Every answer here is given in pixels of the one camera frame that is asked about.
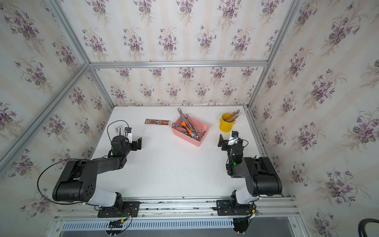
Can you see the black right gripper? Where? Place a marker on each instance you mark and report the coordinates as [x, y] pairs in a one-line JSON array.
[[225, 144]]

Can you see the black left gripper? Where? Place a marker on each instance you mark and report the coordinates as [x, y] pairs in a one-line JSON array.
[[135, 143]]

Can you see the pink plastic storage box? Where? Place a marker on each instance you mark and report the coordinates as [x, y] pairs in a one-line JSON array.
[[201, 128]]

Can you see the orange handled adjustable wrench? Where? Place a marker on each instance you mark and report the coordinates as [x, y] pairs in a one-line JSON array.
[[188, 129]]

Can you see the large silver adjustable wrench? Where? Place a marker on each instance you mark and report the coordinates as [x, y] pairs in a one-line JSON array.
[[183, 117]]

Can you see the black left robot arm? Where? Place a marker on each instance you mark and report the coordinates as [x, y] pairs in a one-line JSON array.
[[77, 182]]

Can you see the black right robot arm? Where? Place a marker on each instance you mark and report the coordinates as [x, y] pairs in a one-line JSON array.
[[261, 178]]

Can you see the yellow pencil cup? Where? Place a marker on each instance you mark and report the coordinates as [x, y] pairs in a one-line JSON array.
[[226, 126]]

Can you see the red rectangular carton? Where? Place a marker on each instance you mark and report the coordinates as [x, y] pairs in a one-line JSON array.
[[160, 122]]

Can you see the coloured pencils bundle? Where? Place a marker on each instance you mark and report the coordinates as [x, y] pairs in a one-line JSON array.
[[232, 117]]

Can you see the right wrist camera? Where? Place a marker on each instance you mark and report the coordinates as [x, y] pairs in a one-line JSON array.
[[234, 136]]

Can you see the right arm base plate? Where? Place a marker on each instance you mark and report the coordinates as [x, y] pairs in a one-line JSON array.
[[234, 207]]

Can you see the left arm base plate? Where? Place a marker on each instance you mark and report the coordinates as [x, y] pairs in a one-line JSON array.
[[128, 208]]

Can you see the aluminium mounting rail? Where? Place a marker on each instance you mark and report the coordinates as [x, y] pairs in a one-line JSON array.
[[180, 208]]

